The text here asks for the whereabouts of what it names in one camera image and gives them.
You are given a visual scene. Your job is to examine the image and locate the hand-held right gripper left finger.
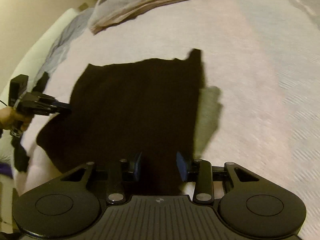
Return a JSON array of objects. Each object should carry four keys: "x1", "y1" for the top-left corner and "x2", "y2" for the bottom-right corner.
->
[{"x1": 61, "y1": 151, "x2": 143, "y2": 205}]

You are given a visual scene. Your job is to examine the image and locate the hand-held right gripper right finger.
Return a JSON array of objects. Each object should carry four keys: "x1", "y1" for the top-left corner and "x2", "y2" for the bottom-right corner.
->
[{"x1": 176, "y1": 151, "x2": 259, "y2": 205}]

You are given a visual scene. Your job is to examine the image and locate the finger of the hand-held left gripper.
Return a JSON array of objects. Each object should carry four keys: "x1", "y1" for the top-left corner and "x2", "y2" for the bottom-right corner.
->
[{"x1": 49, "y1": 100, "x2": 72, "y2": 114}]

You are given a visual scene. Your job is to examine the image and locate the brown and grey shirt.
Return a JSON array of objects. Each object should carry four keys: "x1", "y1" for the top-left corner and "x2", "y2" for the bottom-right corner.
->
[{"x1": 36, "y1": 49, "x2": 224, "y2": 197}]

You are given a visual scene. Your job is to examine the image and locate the person's left hand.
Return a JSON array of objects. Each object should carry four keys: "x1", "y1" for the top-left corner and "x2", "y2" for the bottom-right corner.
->
[{"x1": 0, "y1": 106, "x2": 31, "y2": 132}]

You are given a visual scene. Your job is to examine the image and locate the black garment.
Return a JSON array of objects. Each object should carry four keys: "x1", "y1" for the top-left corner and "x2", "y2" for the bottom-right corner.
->
[{"x1": 34, "y1": 72, "x2": 50, "y2": 93}]

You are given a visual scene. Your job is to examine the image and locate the black pants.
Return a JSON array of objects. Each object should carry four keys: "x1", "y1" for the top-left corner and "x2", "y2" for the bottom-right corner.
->
[{"x1": 11, "y1": 130, "x2": 30, "y2": 173}]

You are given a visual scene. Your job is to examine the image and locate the white quilted pillow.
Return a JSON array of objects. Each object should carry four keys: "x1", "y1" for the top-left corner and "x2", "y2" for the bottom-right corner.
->
[{"x1": 0, "y1": 8, "x2": 84, "y2": 164}]

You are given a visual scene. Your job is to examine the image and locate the purple hanging garment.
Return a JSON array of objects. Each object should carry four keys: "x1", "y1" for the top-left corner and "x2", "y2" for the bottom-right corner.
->
[{"x1": 0, "y1": 162, "x2": 14, "y2": 180}]

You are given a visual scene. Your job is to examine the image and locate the folded beige blanket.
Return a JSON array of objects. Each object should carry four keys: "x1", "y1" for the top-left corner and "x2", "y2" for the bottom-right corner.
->
[{"x1": 89, "y1": 0, "x2": 258, "y2": 36}]

